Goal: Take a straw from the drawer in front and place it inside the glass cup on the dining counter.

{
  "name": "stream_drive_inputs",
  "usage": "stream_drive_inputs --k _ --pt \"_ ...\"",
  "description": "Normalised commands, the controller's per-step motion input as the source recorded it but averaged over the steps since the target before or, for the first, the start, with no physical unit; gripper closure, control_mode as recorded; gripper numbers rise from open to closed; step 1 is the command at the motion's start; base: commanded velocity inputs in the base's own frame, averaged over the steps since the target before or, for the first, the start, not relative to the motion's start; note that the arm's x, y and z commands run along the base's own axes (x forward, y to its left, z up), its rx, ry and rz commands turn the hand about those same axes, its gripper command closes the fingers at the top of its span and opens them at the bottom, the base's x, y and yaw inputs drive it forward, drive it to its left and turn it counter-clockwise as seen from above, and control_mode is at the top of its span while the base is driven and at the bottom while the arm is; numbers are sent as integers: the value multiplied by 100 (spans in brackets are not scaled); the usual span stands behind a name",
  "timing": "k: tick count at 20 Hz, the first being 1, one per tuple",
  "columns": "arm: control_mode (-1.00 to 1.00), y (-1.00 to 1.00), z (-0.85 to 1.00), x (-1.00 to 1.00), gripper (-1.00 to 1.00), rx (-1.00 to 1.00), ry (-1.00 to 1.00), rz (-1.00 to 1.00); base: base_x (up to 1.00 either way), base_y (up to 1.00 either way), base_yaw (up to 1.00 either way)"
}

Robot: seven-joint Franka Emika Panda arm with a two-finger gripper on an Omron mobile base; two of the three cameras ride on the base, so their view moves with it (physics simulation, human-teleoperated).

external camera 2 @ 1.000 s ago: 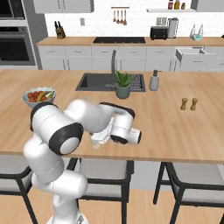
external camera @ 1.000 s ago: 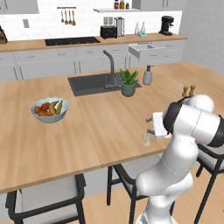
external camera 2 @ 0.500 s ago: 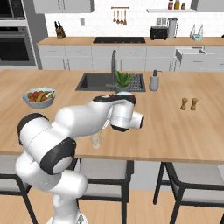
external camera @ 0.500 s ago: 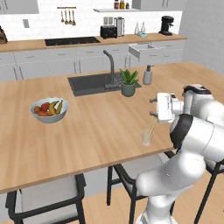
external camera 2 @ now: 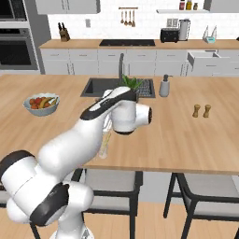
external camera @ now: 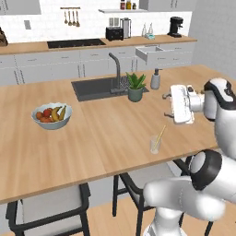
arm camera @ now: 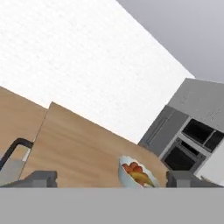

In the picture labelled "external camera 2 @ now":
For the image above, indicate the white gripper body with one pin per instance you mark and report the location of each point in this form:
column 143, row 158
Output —
column 107, row 123

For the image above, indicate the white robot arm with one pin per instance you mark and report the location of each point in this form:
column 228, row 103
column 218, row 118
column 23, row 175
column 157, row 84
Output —
column 59, row 149

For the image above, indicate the open white drawer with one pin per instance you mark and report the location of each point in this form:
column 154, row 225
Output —
column 205, row 65

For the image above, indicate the dark sink basin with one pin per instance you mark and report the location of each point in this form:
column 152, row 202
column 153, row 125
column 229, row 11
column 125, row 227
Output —
column 99, row 87

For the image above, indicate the green potted plant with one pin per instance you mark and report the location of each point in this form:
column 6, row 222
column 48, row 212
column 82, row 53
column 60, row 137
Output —
column 132, row 82

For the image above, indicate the grey sink tap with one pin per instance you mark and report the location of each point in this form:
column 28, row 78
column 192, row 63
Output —
column 121, row 65

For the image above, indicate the black chair grey seat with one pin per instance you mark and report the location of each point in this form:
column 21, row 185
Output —
column 112, row 186
column 208, row 193

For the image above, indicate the yellow banana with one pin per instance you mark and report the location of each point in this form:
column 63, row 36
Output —
column 46, row 101

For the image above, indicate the grey base cupboard run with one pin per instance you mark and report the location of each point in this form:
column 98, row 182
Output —
column 87, row 60

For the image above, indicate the grey soap dispenser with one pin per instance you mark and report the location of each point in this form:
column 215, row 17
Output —
column 164, row 88

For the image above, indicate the pale blue fruit bowl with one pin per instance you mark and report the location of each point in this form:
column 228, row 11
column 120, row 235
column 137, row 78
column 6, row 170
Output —
column 42, row 110

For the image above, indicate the red and orange fruit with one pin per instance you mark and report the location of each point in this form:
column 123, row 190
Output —
column 36, row 102

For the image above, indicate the black hob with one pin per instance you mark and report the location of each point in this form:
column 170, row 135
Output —
column 127, row 43

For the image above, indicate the wooden shaker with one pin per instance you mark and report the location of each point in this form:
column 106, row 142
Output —
column 207, row 111
column 196, row 111

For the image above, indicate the wooden knife block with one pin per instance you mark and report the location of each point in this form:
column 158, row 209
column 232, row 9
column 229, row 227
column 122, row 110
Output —
column 64, row 35

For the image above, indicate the hanging wooden utensil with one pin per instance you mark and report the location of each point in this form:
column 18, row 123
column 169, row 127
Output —
column 122, row 17
column 129, row 17
column 126, row 18
column 133, row 18

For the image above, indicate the black toaster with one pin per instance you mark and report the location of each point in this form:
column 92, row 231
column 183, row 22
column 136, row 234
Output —
column 169, row 35

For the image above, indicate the silver kettle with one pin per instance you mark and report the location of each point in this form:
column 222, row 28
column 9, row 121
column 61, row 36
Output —
column 184, row 30

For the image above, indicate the red jar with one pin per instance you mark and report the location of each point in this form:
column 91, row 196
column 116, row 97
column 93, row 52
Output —
column 182, row 5

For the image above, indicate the yellow jar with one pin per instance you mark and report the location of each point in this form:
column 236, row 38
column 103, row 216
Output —
column 189, row 5

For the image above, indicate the brown jar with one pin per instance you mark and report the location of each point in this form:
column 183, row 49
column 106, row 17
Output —
column 195, row 6

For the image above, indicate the black microwave oven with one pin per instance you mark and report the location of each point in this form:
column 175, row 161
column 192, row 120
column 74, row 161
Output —
column 11, row 9

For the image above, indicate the steel wall oven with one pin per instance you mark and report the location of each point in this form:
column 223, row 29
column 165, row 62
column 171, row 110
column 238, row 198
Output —
column 17, row 49

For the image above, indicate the wooden utensil rail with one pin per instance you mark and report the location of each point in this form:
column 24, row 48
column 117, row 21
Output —
column 128, row 8

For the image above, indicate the grey wall socket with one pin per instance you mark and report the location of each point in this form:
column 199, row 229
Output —
column 172, row 22

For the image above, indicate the grey wall cupboard run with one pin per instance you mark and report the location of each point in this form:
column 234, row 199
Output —
column 67, row 6

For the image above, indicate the white wall shelf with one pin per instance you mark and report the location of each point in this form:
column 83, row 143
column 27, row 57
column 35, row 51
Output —
column 183, row 11

